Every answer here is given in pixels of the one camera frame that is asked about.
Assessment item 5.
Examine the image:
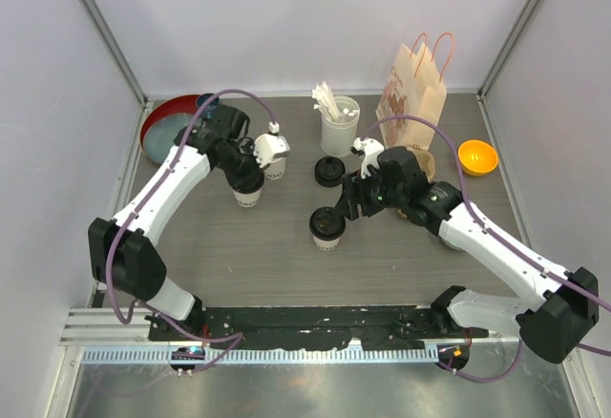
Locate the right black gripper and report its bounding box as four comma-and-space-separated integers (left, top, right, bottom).
335, 161, 406, 221

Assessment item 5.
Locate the white paper cup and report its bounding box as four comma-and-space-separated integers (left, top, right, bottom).
233, 188, 263, 208
313, 236, 340, 251

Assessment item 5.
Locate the stack of white paper cups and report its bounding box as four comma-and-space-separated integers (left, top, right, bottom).
263, 157, 286, 180

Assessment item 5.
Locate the stack of black cup lids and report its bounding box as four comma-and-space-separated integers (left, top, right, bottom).
314, 156, 346, 188

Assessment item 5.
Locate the brown pulp cup carrier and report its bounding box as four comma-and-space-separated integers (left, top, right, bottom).
395, 149, 437, 221

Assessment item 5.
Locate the printed kraft paper bag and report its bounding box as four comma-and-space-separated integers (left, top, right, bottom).
376, 32, 453, 150

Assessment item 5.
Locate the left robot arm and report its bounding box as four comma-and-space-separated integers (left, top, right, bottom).
88, 105, 289, 341

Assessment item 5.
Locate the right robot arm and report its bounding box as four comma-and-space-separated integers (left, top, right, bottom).
335, 138, 600, 364

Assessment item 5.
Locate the dark blue ceramic mug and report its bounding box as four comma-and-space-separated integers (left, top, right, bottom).
196, 93, 221, 118

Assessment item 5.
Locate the white cylindrical straw holder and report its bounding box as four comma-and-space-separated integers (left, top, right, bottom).
321, 95, 360, 157

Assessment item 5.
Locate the red round tray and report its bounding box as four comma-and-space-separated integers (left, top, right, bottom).
139, 94, 200, 161

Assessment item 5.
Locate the blue-grey ceramic plate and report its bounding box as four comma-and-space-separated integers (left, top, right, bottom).
143, 113, 191, 165

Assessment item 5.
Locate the white wrapped straws bundle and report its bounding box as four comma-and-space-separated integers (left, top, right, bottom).
311, 81, 359, 123

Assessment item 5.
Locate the pale green ceramic bowl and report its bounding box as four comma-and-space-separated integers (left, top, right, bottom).
441, 239, 463, 251

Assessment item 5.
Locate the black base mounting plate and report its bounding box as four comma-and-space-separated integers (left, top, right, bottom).
147, 303, 491, 351

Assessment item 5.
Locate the orange plastic bowl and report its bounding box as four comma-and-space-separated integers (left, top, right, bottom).
457, 139, 499, 177

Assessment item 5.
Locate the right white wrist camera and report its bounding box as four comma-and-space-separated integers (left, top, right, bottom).
351, 137, 385, 179

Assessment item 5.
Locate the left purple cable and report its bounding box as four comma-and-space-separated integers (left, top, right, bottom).
104, 88, 281, 374

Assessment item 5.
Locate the purple cable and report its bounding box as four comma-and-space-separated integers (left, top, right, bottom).
360, 115, 611, 384
104, 88, 281, 374

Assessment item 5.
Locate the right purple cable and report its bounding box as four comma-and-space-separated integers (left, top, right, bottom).
360, 115, 611, 384

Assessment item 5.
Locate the aluminium frame rail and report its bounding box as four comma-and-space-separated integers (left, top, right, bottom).
60, 305, 506, 372

